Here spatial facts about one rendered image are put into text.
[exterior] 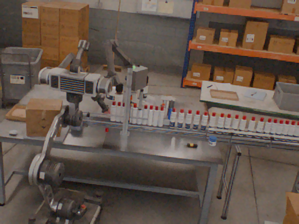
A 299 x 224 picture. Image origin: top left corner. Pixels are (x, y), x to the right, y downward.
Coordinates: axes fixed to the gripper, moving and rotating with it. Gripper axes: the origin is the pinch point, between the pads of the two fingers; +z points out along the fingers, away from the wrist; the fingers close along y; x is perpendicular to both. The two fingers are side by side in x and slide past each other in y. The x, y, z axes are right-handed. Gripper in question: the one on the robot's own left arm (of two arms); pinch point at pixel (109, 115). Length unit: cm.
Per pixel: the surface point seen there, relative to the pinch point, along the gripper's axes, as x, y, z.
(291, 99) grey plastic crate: -166, 89, 121
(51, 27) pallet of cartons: 119, 323, -87
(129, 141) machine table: -12.6, -29.6, 20.7
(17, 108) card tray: 86, 13, -49
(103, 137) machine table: 6.9, -28.3, 6.6
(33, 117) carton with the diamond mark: 44, -42, -47
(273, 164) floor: -113, 95, 200
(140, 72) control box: -52, -13, -28
